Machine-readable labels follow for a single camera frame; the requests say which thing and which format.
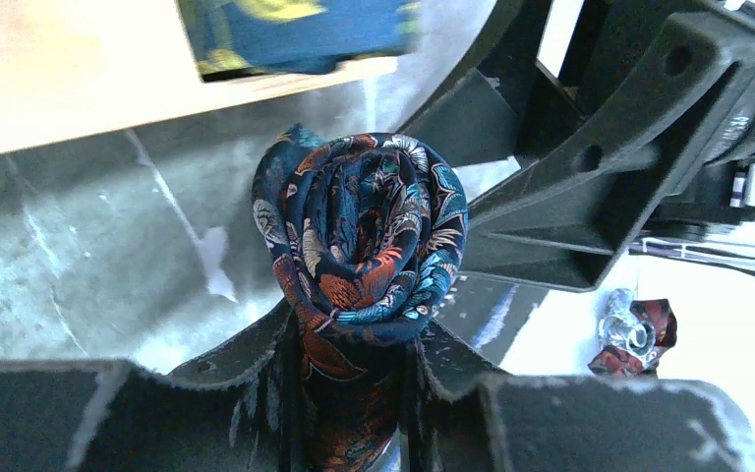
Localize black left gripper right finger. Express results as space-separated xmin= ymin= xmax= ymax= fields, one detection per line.
xmin=410 ymin=322 xmax=755 ymax=471

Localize crumpled red silver wrapper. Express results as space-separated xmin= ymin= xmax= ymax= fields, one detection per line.
xmin=588 ymin=289 xmax=677 ymax=377

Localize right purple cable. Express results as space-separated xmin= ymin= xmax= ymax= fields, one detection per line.
xmin=627 ymin=237 xmax=755 ymax=288

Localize blue rolled tie yellow flowers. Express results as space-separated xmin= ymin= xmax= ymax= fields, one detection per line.
xmin=177 ymin=0 xmax=421 ymax=83

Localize navy floral necktie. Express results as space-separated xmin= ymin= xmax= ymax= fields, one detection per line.
xmin=251 ymin=124 xmax=468 ymax=471

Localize wooden compartment organizer box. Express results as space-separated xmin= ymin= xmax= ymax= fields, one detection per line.
xmin=0 ymin=1 xmax=397 ymax=153

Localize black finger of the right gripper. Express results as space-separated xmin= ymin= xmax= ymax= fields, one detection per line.
xmin=401 ymin=0 xmax=585 ymax=167

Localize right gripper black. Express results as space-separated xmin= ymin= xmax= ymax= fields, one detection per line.
xmin=462 ymin=1 xmax=755 ymax=292

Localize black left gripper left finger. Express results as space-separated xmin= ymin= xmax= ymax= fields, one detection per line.
xmin=0 ymin=302 xmax=300 ymax=471

